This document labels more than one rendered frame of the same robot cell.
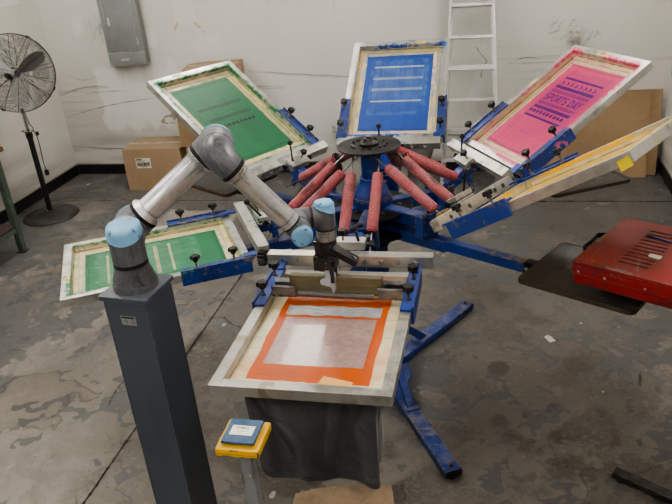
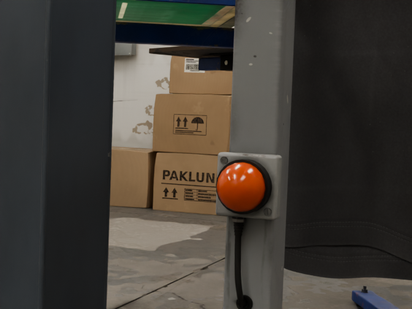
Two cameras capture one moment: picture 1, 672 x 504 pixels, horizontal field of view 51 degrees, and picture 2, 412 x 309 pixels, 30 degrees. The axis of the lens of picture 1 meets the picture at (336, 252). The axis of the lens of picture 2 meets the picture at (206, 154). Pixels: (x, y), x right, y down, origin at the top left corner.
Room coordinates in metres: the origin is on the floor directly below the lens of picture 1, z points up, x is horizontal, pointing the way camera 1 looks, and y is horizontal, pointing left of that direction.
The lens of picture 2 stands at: (0.98, 0.28, 0.70)
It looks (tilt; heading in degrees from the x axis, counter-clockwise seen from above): 3 degrees down; 7
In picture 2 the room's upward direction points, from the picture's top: 2 degrees clockwise
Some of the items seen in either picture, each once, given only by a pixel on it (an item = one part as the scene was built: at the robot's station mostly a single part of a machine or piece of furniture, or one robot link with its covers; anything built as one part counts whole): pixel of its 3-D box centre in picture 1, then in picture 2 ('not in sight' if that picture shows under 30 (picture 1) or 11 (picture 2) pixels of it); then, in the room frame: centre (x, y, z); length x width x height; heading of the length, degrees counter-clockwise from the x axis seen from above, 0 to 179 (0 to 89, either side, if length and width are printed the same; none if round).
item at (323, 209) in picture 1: (323, 214); not in sight; (2.33, 0.03, 1.31); 0.09 x 0.08 x 0.11; 97
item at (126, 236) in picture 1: (126, 240); not in sight; (2.13, 0.69, 1.37); 0.13 x 0.12 x 0.14; 7
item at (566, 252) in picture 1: (494, 255); not in sight; (2.67, -0.68, 0.91); 1.34 x 0.40 x 0.08; 46
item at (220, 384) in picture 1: (325, 326); not in sight; (2.12, 0.06, 0.97); 0.79 x 0.58 x 0.04; 166
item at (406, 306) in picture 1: (411, 295); not in sight; (2.28, -0.27, 0.98); 0.30 x 0.05 x 0.07; 166
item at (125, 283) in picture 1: (133, 272); not in sight; (2.12, 0.69, 1.25); 0.15 x 0.15 x 0.10
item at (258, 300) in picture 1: (270, 290); not in sight; (2.42, 0.27, 0.98); 0.30 x 0.05 x 0.07; 166
